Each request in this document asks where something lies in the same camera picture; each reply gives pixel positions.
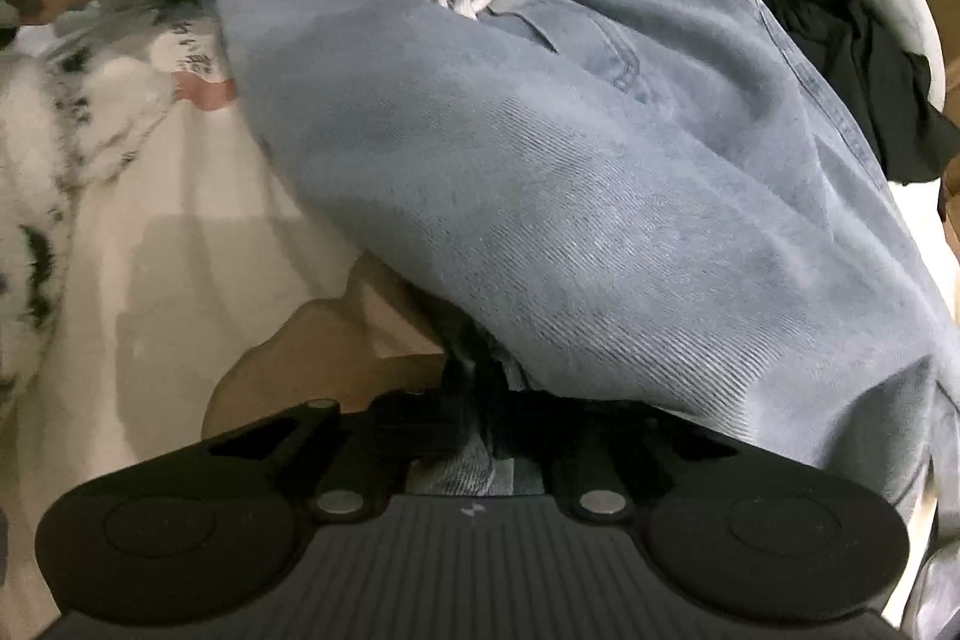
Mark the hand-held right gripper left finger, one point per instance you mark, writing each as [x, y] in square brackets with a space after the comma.
[373, 449]

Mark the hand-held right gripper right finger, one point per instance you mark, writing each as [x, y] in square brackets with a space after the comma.
[581, 460]

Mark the light blue jeans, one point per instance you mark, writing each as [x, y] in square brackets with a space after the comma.
[562, 197]

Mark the white fuzzy spotted blanket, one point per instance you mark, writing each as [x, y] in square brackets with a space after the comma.
[37, 123]

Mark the white printed bed sheet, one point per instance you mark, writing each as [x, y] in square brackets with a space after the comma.
[187, 197]

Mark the pale shiny plastic bag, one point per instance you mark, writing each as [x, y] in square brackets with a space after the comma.
[937, 580]

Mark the black garment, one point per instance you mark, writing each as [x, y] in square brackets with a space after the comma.
[847, 48]

